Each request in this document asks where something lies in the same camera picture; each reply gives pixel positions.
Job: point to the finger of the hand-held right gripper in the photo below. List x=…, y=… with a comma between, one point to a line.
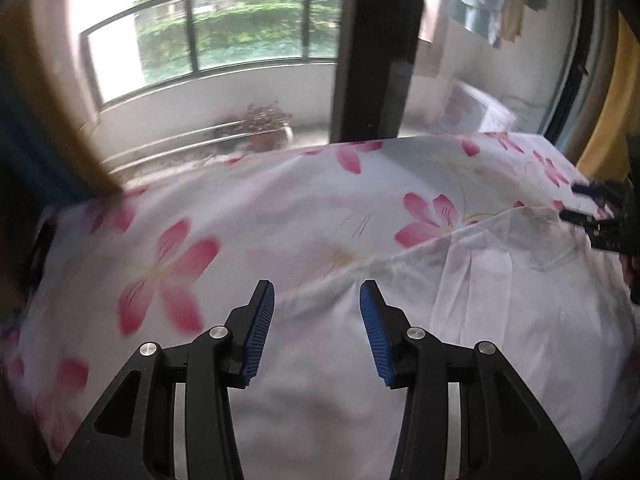
x=590, y=190
x=580, y=218

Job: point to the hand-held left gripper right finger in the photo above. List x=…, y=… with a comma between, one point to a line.
x=375, y=335

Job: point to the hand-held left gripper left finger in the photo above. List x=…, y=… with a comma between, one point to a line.
x=257, y=335

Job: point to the white garment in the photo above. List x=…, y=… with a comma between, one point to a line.
x=500, y=310

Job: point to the yellow curtain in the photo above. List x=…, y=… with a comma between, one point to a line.
x=55, y=85
x=620, y=95

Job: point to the floral bed sheet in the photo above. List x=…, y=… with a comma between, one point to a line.
x=275, y=210

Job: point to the white air conditioner unit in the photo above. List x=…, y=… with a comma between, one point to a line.
x=475, y=110

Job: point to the beige hanging garment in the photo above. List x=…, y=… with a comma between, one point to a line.
x=515, y=0

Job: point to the potted plant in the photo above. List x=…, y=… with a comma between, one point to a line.
x=265, y=125

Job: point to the black door pillar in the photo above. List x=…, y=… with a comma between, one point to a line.
x=380, y=50

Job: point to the metal balcony rail pipes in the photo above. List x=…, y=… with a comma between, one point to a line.
x=200, y=137

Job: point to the balcony window frame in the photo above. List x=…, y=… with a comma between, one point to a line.
x=190, y=30

